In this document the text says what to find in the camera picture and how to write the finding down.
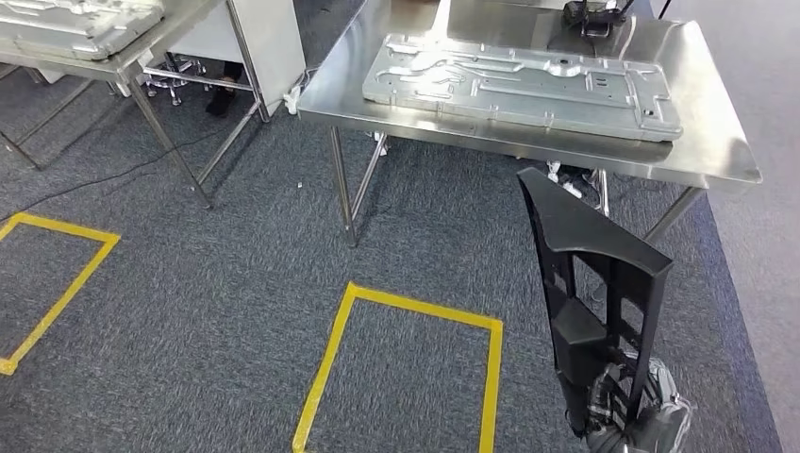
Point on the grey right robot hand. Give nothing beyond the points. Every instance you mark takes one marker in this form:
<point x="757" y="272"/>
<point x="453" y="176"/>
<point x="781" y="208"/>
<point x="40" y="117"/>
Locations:
<point x="669" y="425"/>

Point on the black plastic plate holder part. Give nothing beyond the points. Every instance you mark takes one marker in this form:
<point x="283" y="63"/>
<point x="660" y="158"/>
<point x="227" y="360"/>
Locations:
<point x="581" y="231"/>

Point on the stainless steel workbench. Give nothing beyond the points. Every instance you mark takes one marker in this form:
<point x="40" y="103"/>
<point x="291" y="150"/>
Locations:
<point x="706" y="125"/>

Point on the white power strip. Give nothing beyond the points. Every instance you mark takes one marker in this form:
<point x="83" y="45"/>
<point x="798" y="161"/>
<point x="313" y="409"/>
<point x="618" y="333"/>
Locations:
<point x="565" y="184"/>
<point x="291" y="100"/>

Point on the embossed sheet metal plate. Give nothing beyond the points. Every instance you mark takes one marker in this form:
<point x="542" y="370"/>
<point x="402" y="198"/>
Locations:
<point x="531" y="94"/>
<point x="75" y="25"/>

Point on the black router with antennas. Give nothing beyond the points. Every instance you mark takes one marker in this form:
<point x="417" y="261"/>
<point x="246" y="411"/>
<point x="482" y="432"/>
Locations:
<point x="594" y="12"/>

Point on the white divider panel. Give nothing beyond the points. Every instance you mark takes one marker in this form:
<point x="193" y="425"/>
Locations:
<point x="275" y="44"/>

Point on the person's foot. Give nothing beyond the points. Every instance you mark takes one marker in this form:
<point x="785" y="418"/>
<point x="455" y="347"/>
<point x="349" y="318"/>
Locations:
<point x="220" y="103"/>

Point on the chrome chair base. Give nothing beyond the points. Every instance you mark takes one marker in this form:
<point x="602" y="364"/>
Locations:
<point x="172" y="65"/>

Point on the stainless steel table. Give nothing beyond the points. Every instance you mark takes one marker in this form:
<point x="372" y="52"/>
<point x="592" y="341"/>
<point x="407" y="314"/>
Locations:
<point x="181" y="19"/>

